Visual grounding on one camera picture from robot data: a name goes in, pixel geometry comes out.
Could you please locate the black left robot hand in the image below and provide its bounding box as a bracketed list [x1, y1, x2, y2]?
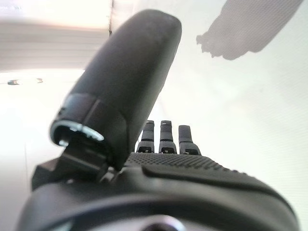
[14, 9, 300, 231]

